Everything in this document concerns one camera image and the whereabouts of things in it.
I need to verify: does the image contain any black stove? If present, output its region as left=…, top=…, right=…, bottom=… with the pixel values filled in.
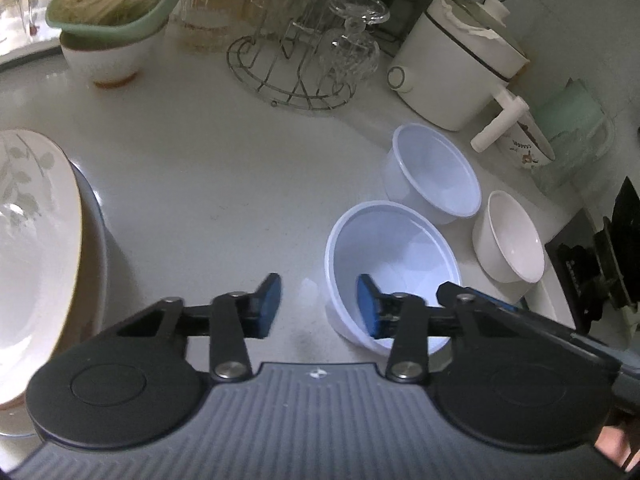
left=545, top=175, right=640, bottom=351

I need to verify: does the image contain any white plate with grey leaves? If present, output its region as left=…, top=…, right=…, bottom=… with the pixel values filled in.
left=0, top=129, right=83, bottom=406

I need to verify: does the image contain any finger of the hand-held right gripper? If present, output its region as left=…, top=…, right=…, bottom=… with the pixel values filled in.
left=438, top=282, right=622, bottom=374

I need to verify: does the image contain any white plate with pink flowers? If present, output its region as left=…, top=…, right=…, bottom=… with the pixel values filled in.
left=0, top=160, right=109, bottom=438

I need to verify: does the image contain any person's right hand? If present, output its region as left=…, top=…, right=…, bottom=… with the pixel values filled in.
left=597, top=422, right=638, bottom=473

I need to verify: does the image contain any small white ceramic bowl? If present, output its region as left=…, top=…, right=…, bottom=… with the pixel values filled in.
left=471, top=190, right=546, bottom=285

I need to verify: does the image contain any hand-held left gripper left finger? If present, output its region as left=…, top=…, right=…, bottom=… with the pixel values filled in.
left=99, top=273, right=283, bottom=382

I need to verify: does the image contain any wire glass rack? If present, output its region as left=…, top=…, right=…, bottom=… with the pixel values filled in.
left=226, top=0, right=381, bottom=111

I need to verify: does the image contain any clear glass goblet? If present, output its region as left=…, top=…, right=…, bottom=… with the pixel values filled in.
left=312, top=0, right=391, bottom=93

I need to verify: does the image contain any patterned ceramic bowl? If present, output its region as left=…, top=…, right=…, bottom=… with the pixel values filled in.
left=500, top=112, right=557, bottom=171

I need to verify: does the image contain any white bowl with brown foot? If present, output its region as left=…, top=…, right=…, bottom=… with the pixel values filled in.
left=60, top=25, right=168, bottom=86

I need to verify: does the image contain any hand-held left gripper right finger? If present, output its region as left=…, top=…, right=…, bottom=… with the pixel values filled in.
left=355, top=273, right=532, bottom=384

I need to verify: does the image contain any pale blue plastic bowl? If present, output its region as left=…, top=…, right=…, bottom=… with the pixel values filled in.
left=382, top=122, right=483, bottom=225
left=324, top=201, right=463, bottom=358

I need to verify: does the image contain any clear jar with red lid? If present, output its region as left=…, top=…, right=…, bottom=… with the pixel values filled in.
left=172, top=0, right=251, bottom=53

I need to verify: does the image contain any clear drinking glass with red mark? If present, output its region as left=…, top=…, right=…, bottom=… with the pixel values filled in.
left=10, top=0, right=41, bottom=36

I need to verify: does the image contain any white electric cooking pot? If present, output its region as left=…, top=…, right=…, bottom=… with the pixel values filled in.
left=386, top=0, right=531, bottom=153

